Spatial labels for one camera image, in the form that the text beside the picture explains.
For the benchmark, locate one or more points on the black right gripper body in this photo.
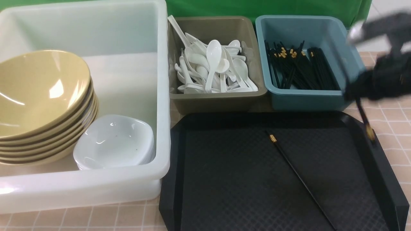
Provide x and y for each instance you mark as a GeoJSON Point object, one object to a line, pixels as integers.
{"type": "Point", "coordinates": [390, 77]}

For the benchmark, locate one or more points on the black chopstick gold band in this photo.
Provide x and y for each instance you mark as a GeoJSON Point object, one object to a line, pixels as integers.
{"type": "Point", "coordinates": [296, 172]}

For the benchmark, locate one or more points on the white square dish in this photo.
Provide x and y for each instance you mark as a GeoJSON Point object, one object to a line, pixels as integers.
{"type": "Point", "coordinates": [116, 127]}

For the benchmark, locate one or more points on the tan noodle bowl top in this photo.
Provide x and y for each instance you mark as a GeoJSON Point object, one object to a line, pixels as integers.
{"type": "Point", "coordinates": [40, 89]}

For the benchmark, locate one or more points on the white ceramic soup spoon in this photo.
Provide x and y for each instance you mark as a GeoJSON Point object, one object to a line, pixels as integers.
{"type": "Point", "coordinates": [213, 55]}

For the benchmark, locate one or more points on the tan checkered tablecloth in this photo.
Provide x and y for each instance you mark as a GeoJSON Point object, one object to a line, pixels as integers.
{"type": "Point", "coordinates": [390, 120]}

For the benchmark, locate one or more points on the green cloth backdrop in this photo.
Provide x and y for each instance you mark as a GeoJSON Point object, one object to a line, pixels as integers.
{"type": "Point", "coordinates": [347, 11]}

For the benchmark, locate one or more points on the teal plastic bin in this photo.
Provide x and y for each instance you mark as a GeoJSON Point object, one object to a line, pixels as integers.
{"type": "Point", "coordinates": [327, 33]}

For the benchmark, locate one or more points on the pile of black chopsticks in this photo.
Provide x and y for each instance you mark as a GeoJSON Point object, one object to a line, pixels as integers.
{"type": "Point", "coordinates": [302, 69]}

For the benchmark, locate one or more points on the olive plastic bin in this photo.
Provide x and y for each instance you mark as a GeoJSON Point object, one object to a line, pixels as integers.
{"type": "Point", "coordinates": [224, 29]}

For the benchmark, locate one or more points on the pile of white spoons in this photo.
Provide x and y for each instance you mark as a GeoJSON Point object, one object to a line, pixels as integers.
{"type": "Point", "coordinates": [232, 75]}

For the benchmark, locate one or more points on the black plastic serving tray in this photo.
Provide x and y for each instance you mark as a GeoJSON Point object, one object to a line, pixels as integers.
{"type": "Point", "coordinates": [226, 175]}

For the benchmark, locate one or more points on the large white plastic tub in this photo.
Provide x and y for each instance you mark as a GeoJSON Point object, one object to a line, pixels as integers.
{"type": "Point", "coordinates": [124, 42]}

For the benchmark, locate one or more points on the white dish in tub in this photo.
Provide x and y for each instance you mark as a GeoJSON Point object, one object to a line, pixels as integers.
{"type": "Point", "coordinates": [113, 153]}

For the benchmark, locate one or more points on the stack of tan bowls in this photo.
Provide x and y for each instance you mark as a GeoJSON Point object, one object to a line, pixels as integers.
{"type": "Point", "coordinates": [51, 143]}

